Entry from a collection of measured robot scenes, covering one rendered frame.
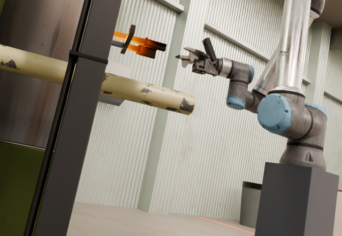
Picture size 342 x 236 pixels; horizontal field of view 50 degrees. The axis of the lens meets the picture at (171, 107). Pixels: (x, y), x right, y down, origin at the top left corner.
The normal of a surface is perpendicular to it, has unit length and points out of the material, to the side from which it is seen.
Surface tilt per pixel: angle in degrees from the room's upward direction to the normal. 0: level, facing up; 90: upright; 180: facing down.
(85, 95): 90
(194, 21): 90
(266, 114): 95
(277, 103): 95
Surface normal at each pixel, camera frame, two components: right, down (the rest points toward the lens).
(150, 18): 0.62, -0.02
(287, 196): -0.76, -0.26
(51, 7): 0.29, -0.12
